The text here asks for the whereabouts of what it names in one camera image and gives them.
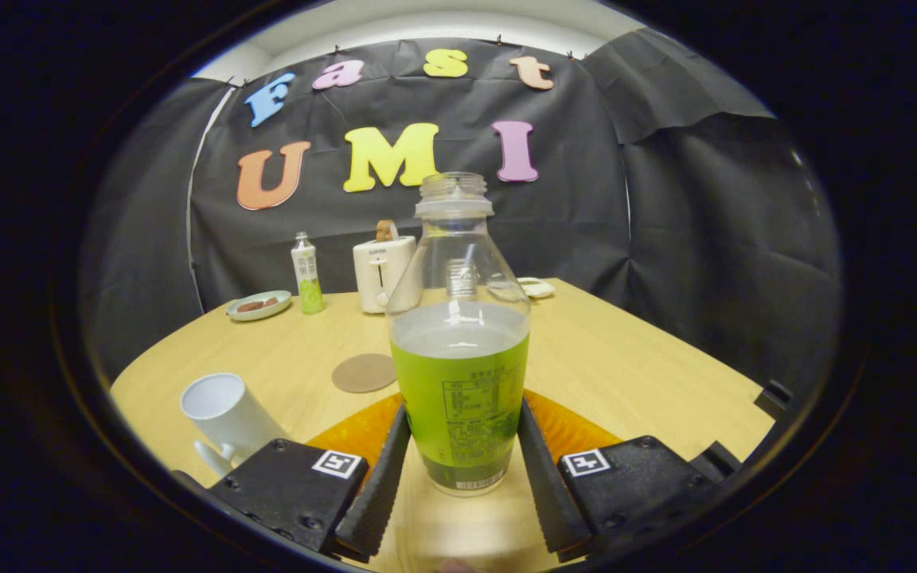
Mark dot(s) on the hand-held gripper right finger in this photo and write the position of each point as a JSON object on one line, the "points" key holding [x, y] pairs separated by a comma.
{"points": [[546, 493]]}

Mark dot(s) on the clear bottle of green juice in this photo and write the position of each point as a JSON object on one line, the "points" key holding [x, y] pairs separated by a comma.
{"points": [[458, 382]]}

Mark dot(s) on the black backdrop cloth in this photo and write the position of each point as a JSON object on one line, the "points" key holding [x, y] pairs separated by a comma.
{"points": [[586, 223]]}

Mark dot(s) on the white cup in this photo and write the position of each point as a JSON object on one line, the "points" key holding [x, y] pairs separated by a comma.
{"points": [[228, 414]]}

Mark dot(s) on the round brown coaster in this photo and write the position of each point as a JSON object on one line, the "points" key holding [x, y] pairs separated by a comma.
{"points": [[364, 373]]}

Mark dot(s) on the pale green plate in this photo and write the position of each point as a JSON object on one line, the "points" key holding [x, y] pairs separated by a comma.
{"points": [[259, 313]]}

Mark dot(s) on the wooden table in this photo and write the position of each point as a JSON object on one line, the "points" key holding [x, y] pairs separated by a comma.
{"points": [[626, 366]]}

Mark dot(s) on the white-labelled green drink bottle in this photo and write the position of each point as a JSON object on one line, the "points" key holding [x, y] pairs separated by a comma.
{"points": [[308, 274]]}

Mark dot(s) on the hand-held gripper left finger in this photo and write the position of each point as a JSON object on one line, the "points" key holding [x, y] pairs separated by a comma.
{"points": [[375, 493]]}

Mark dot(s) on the white toaster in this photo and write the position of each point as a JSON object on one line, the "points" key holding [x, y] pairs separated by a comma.
{"points": [[375, 274]]}

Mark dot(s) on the toast slice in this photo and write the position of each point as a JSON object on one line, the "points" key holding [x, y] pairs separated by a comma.
{"points": [[386, 231]]}

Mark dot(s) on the white divided dish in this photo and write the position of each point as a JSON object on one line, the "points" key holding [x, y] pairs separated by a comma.
{"points": [[538, 287]]}

